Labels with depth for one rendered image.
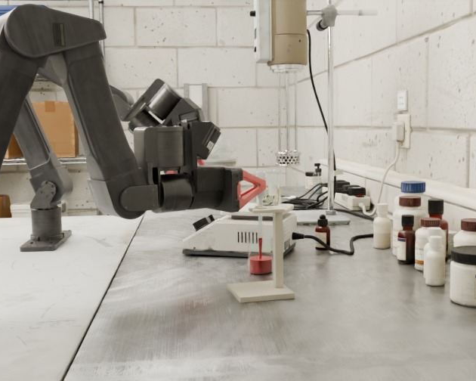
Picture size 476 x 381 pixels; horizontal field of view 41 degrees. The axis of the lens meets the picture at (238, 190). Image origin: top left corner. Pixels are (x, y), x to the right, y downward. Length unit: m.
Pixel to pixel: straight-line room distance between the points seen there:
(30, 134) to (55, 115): 1.95
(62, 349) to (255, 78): 3.02
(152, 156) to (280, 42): 0.75
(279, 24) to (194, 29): 2.09
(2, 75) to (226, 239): 0.54
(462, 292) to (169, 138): 0.45
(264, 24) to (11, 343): 1.05
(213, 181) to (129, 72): 2.73
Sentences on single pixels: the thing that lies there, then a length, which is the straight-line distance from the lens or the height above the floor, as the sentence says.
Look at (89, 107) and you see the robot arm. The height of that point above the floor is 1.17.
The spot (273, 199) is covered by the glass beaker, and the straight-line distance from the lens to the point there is 1.21.
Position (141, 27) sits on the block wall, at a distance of 3.68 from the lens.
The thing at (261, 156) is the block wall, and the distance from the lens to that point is 3.66.
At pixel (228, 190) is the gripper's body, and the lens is 0.96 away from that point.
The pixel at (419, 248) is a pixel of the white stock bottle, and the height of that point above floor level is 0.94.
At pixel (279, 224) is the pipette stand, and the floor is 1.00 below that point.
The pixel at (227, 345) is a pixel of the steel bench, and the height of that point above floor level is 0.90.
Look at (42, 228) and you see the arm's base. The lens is 1.40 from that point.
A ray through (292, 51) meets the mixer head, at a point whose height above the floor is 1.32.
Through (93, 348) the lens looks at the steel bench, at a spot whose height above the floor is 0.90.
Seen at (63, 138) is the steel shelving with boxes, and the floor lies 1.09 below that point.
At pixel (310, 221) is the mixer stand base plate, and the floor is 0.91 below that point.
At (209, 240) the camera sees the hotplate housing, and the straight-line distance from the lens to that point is 1.20.
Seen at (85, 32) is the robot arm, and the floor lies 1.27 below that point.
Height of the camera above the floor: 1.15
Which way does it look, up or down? 6 degrees down
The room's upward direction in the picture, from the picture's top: 1 degrees counter-clockwise
